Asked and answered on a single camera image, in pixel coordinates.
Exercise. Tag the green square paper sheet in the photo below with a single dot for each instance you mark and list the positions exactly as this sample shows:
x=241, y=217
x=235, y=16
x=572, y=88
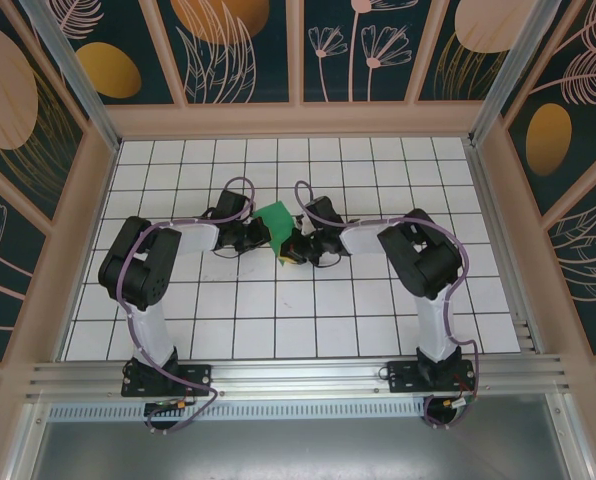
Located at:
x=275, y=220

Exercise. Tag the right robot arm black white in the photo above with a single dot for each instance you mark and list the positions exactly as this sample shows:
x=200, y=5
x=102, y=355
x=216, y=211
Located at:
x=435, y=325

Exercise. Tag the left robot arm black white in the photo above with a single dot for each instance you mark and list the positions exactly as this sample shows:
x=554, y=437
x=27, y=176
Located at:
x=150, y=330

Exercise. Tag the grey metal sheet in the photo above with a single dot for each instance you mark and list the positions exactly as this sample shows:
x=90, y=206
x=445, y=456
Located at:
x=298, y=450

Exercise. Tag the aluminium mounting rail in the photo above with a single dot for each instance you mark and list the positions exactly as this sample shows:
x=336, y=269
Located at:
x=298, y=372

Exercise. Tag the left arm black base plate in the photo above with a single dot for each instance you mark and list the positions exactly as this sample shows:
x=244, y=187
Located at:
x=198, y=377

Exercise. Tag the aluminium side rail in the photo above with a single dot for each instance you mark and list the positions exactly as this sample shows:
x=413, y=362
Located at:
x=485, y=200

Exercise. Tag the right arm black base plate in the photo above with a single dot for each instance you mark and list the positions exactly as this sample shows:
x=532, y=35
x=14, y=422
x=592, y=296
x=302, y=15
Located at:
x=403, y=377

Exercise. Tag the aluminium frame post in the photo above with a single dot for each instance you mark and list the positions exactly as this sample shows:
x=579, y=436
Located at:
x=498, y=90
x=85, y=95

